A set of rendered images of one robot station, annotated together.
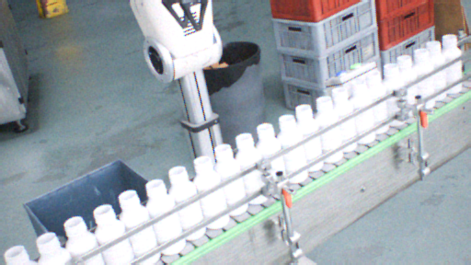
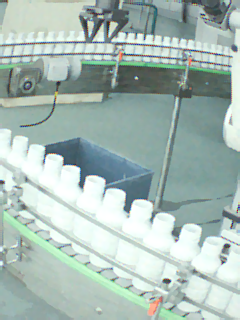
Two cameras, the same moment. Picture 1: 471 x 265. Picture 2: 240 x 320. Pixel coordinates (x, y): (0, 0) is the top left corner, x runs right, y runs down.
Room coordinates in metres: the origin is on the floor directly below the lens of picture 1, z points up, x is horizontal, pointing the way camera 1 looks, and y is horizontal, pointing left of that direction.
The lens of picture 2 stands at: (0.92, -1.19, 1.64)
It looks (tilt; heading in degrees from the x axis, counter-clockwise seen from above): 21 degrees down; 68
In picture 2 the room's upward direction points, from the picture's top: 10 degrees clockwise
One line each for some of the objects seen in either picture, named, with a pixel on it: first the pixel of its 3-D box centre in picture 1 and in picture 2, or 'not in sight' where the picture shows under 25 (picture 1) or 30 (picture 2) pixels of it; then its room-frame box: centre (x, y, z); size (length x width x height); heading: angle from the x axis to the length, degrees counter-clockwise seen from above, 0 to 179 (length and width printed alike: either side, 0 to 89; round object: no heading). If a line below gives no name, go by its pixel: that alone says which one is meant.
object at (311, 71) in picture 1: (328, 53); not in sight; (3.87, -0.70, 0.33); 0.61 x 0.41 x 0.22; 127
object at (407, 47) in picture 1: (389, 48); not in sight; (4.31, -1.25, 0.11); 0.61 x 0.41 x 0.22; 123
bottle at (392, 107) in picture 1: (393, 95); (201, 276); (1.43, -0.41, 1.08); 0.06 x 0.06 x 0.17
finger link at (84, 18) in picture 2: (190, 9); (96, 25); (1.30, 0.05, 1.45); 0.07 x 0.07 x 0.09; 30
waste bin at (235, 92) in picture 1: (233, 103); not in sight; (3.38, 0.02, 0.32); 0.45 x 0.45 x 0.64
